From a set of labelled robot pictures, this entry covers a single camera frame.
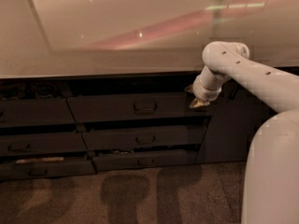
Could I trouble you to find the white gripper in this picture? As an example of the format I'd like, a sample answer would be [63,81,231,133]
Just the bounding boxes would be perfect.
[184,79,221,108]

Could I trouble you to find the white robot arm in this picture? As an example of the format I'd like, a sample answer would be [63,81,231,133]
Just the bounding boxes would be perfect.
[186,41,299,224]

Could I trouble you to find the dark snack packets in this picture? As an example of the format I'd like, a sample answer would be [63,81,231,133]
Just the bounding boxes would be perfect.
[0,82,62,100]

